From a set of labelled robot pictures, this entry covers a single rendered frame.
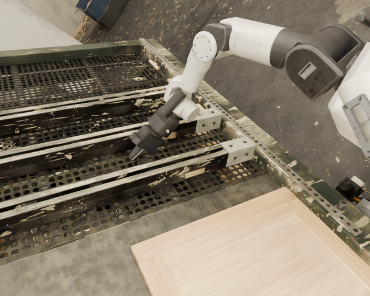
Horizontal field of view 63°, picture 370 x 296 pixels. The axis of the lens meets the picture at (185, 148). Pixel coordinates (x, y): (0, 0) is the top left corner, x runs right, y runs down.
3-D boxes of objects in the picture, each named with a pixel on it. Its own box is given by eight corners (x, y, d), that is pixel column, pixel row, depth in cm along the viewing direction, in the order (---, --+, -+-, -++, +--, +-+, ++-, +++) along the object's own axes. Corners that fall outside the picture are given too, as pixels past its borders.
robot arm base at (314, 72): (306, 59, 79) (324, 16, 70) (354, 81, 73) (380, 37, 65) (275, 83, 71) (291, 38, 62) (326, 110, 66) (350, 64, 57)
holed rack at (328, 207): (362, 232, 89) (362, 231, 88) (355, 236, 87) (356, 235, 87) (143, 39, 198) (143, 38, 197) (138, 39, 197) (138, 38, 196)
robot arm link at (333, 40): (298, 19, 73) (357, 30, 65) (292, 54, 79) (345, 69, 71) (271, 35, 67) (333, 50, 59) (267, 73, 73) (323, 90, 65)
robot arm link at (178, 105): (161, 114, 110) (182, 91, 108) (181, 134, 107) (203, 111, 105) (148, 107, 99) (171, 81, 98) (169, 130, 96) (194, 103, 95)
